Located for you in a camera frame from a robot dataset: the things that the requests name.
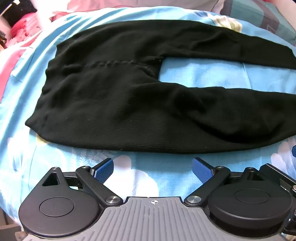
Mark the blue grey patterned pillow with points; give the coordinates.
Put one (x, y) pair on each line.
(261, 16)

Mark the dark hanging clothes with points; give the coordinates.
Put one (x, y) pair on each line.
(18, 8)

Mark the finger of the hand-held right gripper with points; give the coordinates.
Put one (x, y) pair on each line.
(281, 175)
(294, 150)

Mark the blue floral bedsheet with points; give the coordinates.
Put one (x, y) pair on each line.
(141, 169)

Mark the stack of pink towels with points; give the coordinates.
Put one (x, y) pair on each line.
(24, 26)

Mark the black pants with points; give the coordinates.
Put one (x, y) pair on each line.
(115, 104)

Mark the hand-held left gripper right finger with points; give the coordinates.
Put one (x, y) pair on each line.
(202, 170)

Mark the pink blanket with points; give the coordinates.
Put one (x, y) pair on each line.
(13, 62)

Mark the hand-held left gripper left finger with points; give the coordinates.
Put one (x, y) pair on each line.
(104, 170)

